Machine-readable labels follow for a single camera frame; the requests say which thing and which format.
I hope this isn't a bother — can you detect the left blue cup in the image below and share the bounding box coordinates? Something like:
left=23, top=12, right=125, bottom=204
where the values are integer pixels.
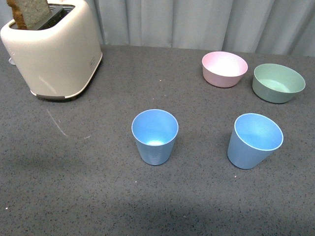
left=131, top=109, right=179, bottom=166

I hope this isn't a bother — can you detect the blue cup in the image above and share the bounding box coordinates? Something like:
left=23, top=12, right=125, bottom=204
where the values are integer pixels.
left=227, top=113, right=284, bottom=170
left=131, top=109, right=179, bottom=166

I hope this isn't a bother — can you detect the pink bowl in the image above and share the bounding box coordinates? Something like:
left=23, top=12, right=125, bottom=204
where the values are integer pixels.
left=201, top=51, right=248, bottom=88

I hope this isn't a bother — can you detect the right blue cup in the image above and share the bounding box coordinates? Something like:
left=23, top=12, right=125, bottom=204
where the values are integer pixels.
left=227, top=113, right=284, bottom=170

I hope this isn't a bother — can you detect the cream white toaster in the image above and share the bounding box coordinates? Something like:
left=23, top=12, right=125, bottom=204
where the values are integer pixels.
left=0, top=0, right=103, bottom=99

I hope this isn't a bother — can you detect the green bowl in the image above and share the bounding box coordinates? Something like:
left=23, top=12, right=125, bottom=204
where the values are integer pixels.
left=252, top=63, right=306, bottom=104

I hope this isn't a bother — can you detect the grey curtain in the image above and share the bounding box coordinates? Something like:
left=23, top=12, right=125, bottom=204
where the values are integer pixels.
left=0, top=0, right=315, bottom=57

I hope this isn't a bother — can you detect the toast slice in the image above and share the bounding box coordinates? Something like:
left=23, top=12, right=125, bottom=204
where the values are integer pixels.
left=6, top=0, right=50, bottom=30

